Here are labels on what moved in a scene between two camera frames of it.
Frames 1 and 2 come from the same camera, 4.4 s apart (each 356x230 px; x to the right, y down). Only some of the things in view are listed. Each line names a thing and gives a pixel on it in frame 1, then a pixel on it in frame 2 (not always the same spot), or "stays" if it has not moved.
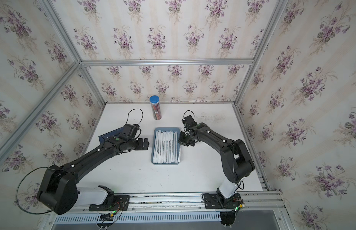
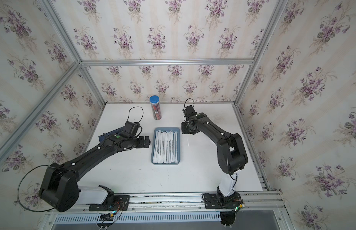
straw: [163, 147] stays
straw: [168, 147] stays
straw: [171, 147] stays
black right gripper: [183, 142] to [183, 131]
